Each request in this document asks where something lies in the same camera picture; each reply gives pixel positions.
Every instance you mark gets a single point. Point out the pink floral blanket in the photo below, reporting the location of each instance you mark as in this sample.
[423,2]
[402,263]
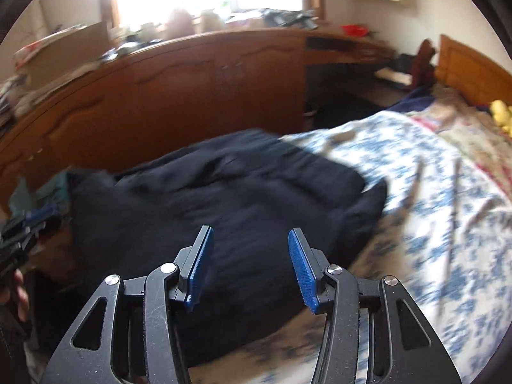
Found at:
[480,148]

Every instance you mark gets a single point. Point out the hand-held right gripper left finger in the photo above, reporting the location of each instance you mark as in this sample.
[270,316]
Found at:
[200,264]

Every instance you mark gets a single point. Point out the black double-breasted coat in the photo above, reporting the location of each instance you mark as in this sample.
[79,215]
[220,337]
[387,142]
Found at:
[240,192]

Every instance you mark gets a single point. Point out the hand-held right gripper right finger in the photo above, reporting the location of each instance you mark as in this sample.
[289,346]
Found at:
[300,272]

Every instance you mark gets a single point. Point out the bed with floral blue sheet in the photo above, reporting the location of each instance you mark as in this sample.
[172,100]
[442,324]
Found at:
[420,208]

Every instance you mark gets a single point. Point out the person's left hand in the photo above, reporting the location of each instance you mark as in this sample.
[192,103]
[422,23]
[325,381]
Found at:
[20,292]

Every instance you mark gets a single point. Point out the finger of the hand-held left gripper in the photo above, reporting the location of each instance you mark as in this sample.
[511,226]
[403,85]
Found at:
[38,234]
[42,212]

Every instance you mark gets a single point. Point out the dark wooden chair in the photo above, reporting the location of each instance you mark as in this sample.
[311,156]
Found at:
[424,60]

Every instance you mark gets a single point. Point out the teal cloth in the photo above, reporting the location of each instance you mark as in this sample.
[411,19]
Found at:
[52,192]

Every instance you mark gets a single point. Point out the white paper stack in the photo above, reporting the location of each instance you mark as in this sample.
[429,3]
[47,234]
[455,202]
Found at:
[394,76]

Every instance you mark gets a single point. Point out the red basket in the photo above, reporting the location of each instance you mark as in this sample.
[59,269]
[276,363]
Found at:
[355,30]

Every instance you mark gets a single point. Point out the cardboard box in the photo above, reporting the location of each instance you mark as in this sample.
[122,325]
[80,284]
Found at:
[60,52]

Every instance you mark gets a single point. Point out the long wooden desk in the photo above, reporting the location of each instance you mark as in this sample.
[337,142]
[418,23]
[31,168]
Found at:
[160,88]

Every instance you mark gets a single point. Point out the black metal device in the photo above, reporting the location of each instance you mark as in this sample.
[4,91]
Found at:
[288,19]

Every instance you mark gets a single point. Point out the wooden bed headboard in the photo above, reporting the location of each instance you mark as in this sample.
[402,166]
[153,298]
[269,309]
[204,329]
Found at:
[464,64]

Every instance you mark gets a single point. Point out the yellow plush toy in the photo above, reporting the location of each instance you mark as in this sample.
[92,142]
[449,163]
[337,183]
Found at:
[502,114]

